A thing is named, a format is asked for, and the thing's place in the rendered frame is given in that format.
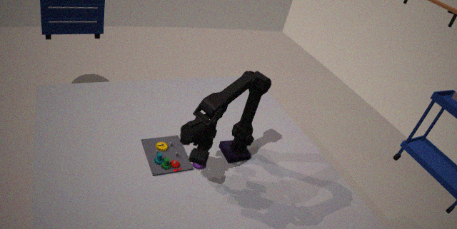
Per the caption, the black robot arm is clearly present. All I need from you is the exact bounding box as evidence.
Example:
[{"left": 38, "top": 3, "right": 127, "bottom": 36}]
[{"left": 180, "top": 71, "right": 271, "bottom": 154}]

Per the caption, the red gear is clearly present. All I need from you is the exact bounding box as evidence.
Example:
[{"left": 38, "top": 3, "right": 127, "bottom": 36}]
[{"left": 170, "top": 160, "right": 180, "bottom": 168}]

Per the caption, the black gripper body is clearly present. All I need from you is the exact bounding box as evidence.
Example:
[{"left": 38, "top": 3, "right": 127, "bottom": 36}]
[{"left": 189, "top": 130, "right": 217, "bottom": 166}]

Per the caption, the yellow gear with black stripe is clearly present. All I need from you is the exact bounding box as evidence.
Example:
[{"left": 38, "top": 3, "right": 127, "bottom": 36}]
[{"left": 156, "top": 141, "right": 168, "bottom": 151}]

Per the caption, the purple gear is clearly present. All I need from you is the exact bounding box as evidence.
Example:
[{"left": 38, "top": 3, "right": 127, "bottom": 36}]
[{"left": 192, "top": 163, "right": 206, "bottom": 170}]

